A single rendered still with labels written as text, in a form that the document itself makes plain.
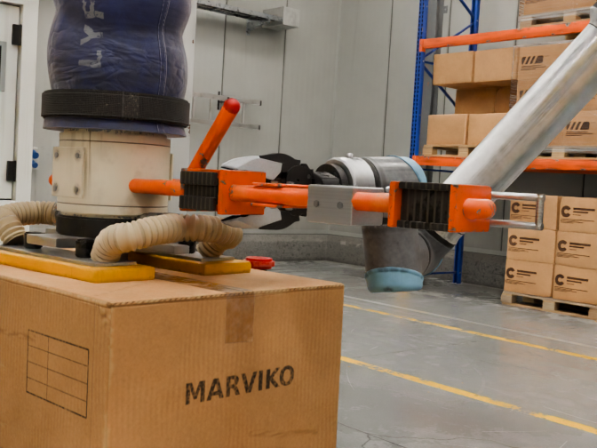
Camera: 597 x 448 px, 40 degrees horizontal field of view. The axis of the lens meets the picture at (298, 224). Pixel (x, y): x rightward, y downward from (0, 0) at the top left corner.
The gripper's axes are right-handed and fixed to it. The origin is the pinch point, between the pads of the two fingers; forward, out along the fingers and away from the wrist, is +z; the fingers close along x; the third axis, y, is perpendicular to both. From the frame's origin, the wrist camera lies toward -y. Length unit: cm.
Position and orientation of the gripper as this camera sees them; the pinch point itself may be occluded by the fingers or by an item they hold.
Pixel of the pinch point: (232, 194)
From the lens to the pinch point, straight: 112.6
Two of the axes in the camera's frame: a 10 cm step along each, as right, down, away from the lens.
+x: 0.1, -9.9, -1.2
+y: -6.3, -1.0, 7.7
